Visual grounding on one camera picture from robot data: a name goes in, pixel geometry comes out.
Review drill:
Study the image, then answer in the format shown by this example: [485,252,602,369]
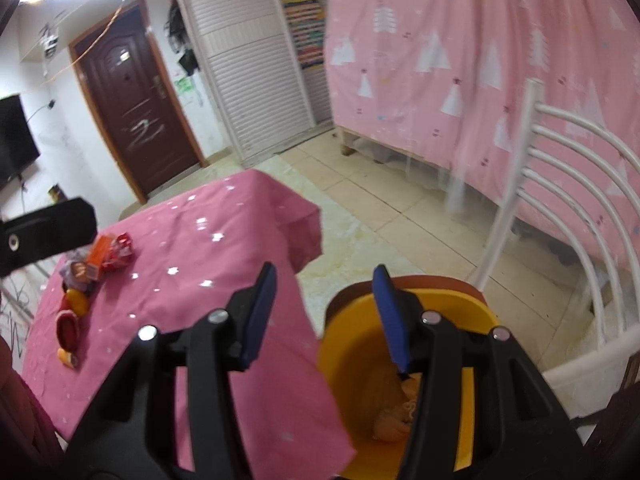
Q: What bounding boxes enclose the pink star print tablecloth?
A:
[22,169,358,480]

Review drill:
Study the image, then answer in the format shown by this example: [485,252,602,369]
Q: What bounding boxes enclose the orange box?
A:
[85,235,111,278]

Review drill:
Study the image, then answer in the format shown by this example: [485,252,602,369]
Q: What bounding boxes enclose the purple wrapper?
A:
[60,260,101,291]

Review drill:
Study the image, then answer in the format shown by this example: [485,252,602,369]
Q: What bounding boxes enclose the orange funnel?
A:
[62,287,91,316]

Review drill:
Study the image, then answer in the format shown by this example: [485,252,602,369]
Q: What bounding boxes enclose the red round toy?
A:
[56,310,81,351]

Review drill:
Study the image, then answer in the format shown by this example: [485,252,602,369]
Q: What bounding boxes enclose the yellow plastic bin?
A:
[316,287,501,480]

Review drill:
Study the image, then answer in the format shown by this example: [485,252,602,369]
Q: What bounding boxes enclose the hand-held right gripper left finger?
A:
[60,261,278,480]

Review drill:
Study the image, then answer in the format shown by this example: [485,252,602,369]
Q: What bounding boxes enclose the dark brown door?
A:
[70,0,206,203]

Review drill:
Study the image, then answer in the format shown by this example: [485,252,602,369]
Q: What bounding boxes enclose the white metal chair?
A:
[467,79,640,421]

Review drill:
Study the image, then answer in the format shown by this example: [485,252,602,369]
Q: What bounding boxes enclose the colourful wall poster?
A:
[282,0,326,72]

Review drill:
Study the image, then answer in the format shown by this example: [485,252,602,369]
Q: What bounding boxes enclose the white slatted wardrobe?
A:
[170,0,333,168]

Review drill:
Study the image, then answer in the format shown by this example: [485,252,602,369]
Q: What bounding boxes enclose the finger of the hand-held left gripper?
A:
[0,197,98,277]

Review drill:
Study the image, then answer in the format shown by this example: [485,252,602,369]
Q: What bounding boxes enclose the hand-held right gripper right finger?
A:
[371,264,591,480]

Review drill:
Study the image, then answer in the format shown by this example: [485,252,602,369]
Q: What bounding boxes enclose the black hanging clothes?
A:
[167,0,201,73]

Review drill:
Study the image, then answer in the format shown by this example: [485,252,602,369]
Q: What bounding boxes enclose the black television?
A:
[0,94,41,192]

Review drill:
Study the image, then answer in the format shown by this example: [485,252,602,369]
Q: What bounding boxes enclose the crumpled peach paper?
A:
[372,372,426,443]

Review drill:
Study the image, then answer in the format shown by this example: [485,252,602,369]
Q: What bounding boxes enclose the red wrapper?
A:
[102,232,136,271]

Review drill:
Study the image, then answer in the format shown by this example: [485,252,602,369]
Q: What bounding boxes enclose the pink tree print curtain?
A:
[324,0,640,281]

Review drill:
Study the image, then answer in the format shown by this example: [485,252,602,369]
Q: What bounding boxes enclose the white wall box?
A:
[42,25,61,58]

